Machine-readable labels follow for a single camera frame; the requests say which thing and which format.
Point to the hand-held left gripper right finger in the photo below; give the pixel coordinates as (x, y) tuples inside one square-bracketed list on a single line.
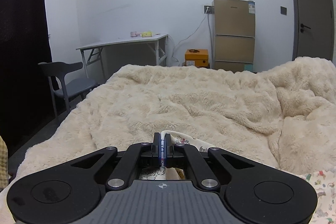
[(168, 151)]

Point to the dark light switch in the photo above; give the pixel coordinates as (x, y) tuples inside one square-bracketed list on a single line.
[(283, 10)]

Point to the cream fluffy blanket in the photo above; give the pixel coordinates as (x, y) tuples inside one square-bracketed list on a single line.
[(183, 98)]

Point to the orange box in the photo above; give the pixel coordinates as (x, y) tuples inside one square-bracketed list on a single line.
[(196, 58)]

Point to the yellow waffle towel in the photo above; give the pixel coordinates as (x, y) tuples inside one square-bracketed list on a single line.
[(3, 158)]

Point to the white folding table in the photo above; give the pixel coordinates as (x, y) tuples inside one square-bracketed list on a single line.
[(123, 41)]

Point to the yellow item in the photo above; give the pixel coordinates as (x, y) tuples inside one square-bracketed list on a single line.
[(147, 34)]

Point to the grey door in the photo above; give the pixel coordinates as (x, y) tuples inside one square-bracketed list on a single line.
[(312, 3)]

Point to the beige fridge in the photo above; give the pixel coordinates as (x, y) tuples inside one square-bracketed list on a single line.
[(233, 29)]

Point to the grey wall socket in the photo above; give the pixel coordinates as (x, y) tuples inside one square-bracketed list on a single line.
[(207, 9)]

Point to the pink cup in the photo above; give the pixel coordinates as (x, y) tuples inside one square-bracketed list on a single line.
[(134, 34)]

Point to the cream cartoon print pants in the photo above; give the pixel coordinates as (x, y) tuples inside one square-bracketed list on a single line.
[(325, 187)]

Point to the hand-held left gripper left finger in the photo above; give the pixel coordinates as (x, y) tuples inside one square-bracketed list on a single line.
[(157, 150)]

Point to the grey chair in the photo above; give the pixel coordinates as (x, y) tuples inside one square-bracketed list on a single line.
[(76, 85)]

